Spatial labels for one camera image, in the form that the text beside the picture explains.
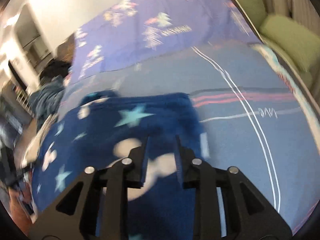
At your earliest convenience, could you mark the blue fleece star-patterned garment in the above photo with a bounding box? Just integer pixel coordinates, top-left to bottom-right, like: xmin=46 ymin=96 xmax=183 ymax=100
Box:
xmin=31 ymin=91 xmax=203 ymax=239

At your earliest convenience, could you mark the teal blue clothing pile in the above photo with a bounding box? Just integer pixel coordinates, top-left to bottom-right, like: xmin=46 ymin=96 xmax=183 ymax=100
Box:
xmin=29 ymin=75 xmax=65 ymax=132

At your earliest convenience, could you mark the black clothing item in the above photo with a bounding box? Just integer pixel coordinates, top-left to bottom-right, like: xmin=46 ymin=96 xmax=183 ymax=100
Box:
xmin=39 ymin=59 xmax=71 ymax=82

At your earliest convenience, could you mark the person's left hand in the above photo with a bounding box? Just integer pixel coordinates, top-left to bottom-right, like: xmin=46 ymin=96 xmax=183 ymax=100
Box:
xmin=9 ymin=185 xmax=33 ymax=235

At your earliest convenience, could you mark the white and pink garment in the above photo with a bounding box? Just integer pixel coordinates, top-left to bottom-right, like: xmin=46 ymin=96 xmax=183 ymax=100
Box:
xmin=21 ymin=114 xmax=58 ymax=168

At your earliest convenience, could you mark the grey striped bed sheet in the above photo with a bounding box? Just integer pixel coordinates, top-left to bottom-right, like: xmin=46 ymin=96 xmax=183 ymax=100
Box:
xmin=59 ymin=41 xmax=319 ymax=233

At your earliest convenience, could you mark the green cushion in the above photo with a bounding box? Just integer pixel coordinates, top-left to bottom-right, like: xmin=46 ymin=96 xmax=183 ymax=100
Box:
xmin=237 ymin=0 xmax=319 ymax=90

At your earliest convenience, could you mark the purple tree-patterned quilt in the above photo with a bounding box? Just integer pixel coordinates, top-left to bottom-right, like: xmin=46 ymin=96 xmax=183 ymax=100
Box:
xmin=71 ymin=0 xmax=260 ymax=83

